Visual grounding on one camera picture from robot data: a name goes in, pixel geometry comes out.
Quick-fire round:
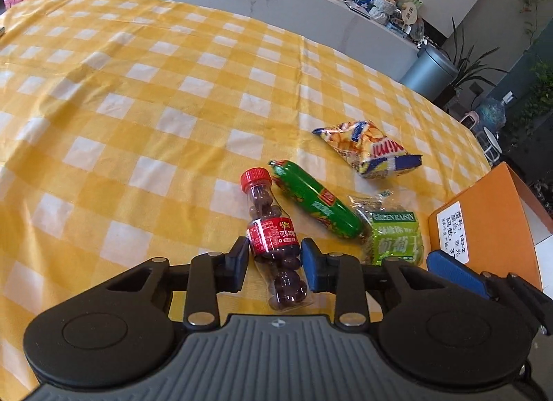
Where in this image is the orange cardboard box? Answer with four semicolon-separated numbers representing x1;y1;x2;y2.
428;162;553;298

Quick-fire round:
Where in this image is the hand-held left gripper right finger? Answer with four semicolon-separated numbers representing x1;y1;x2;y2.
301;237;437;327

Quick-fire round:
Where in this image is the green sausage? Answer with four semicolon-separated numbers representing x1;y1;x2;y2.
269;160;364;241

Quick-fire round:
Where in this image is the grey-blue trash can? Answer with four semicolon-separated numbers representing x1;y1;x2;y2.
400;44;459;103

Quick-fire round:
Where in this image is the yellow chip bag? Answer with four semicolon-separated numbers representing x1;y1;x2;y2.
312;120;423;179

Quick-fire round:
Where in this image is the round paper fan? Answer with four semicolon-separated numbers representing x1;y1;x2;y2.
397;3;422;27

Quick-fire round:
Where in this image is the leafy green plant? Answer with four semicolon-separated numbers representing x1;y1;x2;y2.
514;59;553;147

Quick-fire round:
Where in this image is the red-capped chocolate ball bottle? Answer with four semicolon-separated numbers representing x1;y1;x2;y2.
240;168;314;311

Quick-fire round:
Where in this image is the blue water jug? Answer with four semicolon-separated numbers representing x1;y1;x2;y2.
473;96;508;134

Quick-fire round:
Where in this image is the green raisin packet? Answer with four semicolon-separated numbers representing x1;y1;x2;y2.
349;189;424;267

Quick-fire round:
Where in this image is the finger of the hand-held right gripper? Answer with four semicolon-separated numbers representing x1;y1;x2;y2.
426;250;550;335

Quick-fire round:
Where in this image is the potted plant with long leaves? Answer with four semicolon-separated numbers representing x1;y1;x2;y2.
441;16;510;108

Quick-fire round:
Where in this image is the yellow checkered tablecloth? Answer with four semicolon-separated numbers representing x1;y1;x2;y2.
0;0;491;384

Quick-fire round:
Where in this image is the teddy bear in white wrap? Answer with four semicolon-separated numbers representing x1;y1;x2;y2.
374;0;406;24

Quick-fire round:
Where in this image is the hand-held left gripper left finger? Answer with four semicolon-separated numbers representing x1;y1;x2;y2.
101;236;250;327

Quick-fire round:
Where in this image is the white round stool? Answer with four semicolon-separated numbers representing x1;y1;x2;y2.
477;127;504;164

